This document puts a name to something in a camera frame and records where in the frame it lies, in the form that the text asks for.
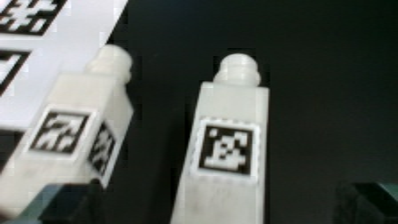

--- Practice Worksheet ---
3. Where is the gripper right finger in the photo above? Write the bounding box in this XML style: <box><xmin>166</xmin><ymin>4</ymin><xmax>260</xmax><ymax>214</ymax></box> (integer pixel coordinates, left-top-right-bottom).
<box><xmin>336</xmin><ymin>182</ymin><xmax>398</xmax><ymax>224</ymax></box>

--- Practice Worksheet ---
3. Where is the white leg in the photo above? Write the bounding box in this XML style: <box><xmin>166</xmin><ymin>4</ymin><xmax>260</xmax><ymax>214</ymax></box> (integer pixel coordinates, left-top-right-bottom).
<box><xmin>0</xmin><ymin>45</ymin><xmax>134</xmax><ymax>217</ymax></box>
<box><xmin>171</xmin><ymin>53</ymin><xmax>271</xmax><ymax>224</ymax></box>

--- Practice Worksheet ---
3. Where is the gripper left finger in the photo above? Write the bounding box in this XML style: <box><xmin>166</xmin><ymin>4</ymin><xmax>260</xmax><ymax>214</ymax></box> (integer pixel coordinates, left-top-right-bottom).
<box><xmin>11</xmin><ymin>183</ymin><xmax>104</xmax><ymax>224</ymax></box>

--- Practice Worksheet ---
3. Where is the white tag sheet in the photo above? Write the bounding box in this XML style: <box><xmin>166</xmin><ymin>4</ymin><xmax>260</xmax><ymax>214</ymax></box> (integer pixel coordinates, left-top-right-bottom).
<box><xmin>0</xmin><ymin>0</ymin><xmax>130</xmax><ymax>130</ymax></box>

